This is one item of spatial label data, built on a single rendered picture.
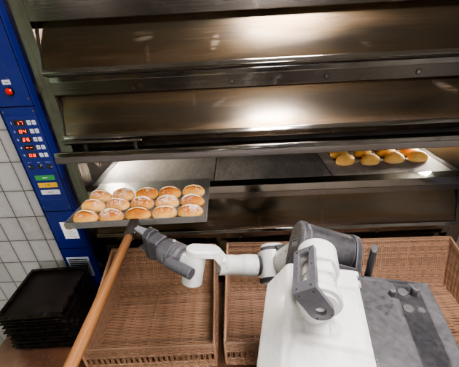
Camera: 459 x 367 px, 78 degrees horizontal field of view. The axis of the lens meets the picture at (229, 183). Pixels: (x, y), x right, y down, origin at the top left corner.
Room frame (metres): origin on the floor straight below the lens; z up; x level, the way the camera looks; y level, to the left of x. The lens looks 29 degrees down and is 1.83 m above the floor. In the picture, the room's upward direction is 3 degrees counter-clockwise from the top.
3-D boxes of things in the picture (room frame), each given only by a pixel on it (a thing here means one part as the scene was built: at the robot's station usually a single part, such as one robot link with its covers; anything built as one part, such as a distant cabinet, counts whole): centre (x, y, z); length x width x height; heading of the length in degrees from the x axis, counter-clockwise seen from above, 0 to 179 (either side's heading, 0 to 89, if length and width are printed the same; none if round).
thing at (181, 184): (1.08, 0.37, 1.19); 0.55 x 0.36 x 0.03; 90
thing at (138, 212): (0.95, 0.37, 1.21); 0.10 x 0.07 x 0.06; 90
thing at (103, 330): (0.93, 0.36, 0.72); 0.56 x 0.49 x 0.28; 89
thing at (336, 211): (1.18, -0.21, 1.02); 1.79 x 0.11 x 0.19; 88
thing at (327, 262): (0.33, -0.13, 1.47); 0.10 x 0.07 x 0.09; 166
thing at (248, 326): (0.91, -0.23, 0.72); 0.56 x 0.49 x 0.28; 87
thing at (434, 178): (1.20, -0.21, 1.16); 1.80 x 0.06 x 0.04; 88
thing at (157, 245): (0.74, 0.24, 1.19); 0.12 x 0.10 x 0.13; 55
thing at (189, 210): (0.94, 0.16, 1.21); 0.10 x 0.07 x 0.05; 92
